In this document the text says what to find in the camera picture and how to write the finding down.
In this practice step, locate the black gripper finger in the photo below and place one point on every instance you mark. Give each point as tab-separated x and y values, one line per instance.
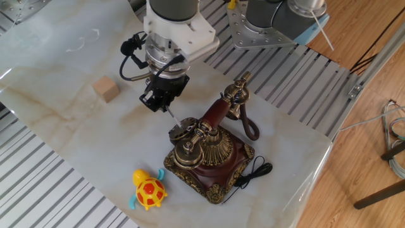
180	88
152	99

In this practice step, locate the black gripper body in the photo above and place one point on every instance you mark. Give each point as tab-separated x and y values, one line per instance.
166	84

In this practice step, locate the black silver pen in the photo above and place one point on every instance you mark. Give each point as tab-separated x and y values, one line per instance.
174	118

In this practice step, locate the antique maroon brass phone base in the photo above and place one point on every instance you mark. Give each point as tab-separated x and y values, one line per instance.
221	171

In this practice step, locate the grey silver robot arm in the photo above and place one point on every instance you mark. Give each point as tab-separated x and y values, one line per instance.
177	19

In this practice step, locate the antique maroon brass handset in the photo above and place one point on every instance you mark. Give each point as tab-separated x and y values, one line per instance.
216	114

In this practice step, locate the wooden cube block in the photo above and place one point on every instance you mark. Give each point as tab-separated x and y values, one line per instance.
106	88

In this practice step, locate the glossy marble pattern mat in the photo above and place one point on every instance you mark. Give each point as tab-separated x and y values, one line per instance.
79	142

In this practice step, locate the yellow orange toy turtle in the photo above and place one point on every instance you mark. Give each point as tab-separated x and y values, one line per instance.
150	191

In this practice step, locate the yellow plastic piece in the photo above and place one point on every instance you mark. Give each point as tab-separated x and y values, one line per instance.
231	3

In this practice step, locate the perforated metal plate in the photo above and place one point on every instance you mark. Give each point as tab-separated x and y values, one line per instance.
19	8

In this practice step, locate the black furniture leg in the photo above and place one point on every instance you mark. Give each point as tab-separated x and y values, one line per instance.
379	196
392	152

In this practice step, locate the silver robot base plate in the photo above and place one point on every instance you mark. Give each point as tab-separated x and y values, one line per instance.
246	35

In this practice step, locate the aluminium frame post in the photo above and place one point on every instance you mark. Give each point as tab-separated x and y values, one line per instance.
379	54

